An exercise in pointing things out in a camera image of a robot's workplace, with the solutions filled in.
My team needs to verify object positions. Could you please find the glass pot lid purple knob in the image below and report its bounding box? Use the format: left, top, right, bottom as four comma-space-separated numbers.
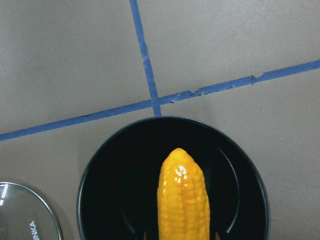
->
0, 181, 63, 240

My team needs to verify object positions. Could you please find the dark pot purple handle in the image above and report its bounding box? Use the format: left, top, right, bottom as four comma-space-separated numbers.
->
77, 116, 271, 240

